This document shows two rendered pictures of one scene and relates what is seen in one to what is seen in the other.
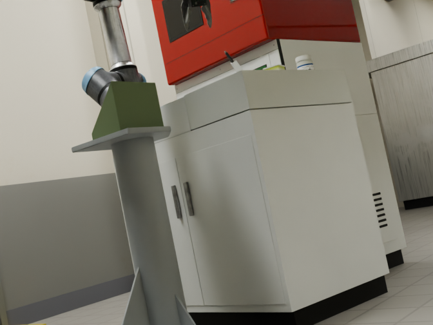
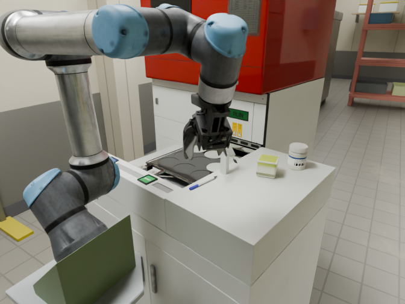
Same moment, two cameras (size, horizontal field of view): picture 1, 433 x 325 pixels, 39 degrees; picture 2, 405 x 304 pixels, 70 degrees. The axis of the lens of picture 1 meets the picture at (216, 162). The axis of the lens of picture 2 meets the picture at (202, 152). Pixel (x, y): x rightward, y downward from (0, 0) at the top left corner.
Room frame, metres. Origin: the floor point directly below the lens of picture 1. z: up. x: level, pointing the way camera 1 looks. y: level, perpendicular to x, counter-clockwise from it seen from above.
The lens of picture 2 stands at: (1.63, 0.05, 1.48)
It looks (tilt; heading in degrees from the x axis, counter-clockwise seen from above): 23 degrees down; 353
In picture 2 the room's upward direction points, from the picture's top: straight up
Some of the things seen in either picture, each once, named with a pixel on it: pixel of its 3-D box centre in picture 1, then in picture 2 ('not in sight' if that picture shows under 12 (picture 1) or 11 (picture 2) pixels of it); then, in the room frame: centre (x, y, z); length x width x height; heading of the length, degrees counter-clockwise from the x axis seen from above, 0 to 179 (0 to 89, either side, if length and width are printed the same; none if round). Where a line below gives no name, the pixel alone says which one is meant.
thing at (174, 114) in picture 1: (157, 128); (129, 185); (2.70, 0.23, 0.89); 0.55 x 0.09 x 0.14; 42
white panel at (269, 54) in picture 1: (229, 101); (200, 119); (3.19, -0.13, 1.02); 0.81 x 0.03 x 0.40; 42
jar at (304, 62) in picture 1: (305, 67); (297, 156); (2.65, -0.46, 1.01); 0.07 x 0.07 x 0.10
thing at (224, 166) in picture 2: (239, 76); (227, 155); (2.64, -0.17, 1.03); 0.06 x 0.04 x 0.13; 132
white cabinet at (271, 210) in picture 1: (242, 221); (197, 259); (2.77, -0.06, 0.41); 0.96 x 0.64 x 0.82; 42
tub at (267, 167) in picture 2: (275, 74); (267, 166); (2.60, -0.32, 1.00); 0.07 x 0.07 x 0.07; 61
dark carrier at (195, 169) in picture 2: not in sight; (199, 161); (2.90, -0.09, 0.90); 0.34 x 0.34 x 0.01; 42
